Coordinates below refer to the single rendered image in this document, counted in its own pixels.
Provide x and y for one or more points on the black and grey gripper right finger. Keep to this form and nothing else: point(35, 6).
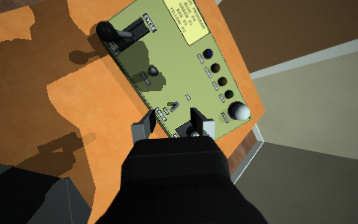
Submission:
point(204, 126)

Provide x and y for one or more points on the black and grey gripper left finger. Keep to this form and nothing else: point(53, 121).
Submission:
point(142, 129)

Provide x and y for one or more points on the green control panel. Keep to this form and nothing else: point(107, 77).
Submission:
point(173, 36)

